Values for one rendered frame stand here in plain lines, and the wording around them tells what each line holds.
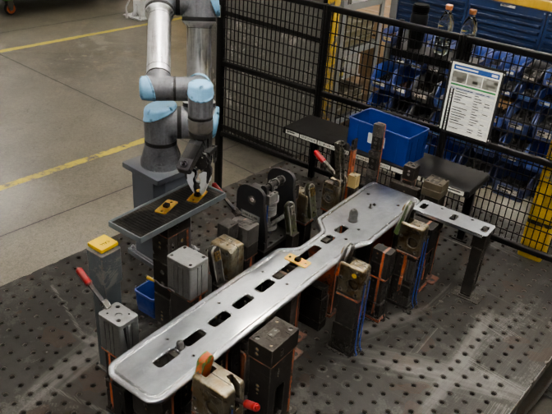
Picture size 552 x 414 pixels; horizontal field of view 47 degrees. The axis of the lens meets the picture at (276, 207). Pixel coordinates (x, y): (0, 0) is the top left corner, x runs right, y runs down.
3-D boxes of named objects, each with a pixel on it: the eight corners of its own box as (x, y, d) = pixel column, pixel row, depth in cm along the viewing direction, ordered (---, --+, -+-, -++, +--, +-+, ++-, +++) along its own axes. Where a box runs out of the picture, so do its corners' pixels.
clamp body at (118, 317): (125, 430, 179) (117, 332, 161) (98, 410, 185) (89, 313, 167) (150, 410, 186) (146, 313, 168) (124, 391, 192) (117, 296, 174)
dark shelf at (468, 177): (467, 199, 248) (469, 192, 246) (282, 132, 293) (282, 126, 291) (488, 180, 263) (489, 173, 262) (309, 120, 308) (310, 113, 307)
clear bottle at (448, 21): (443, 57, 263) (453, 7, 253) (430, 53, 266) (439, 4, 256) (450, 53, 267) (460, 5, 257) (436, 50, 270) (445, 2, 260)
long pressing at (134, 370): (162, 415, 148) (162, 410, 148) (98, 370, 160) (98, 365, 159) (423, 201, 246) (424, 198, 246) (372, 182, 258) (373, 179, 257)
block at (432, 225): (418, 296, 242) (432, 233, 228) (393, 283, 247) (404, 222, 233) (430, 284, 249) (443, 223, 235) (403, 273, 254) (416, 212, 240)
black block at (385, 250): (380, 328, 225) (393, 259, 210) (355, 315, 230) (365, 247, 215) (392, 317, 230) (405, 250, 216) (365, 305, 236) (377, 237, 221)
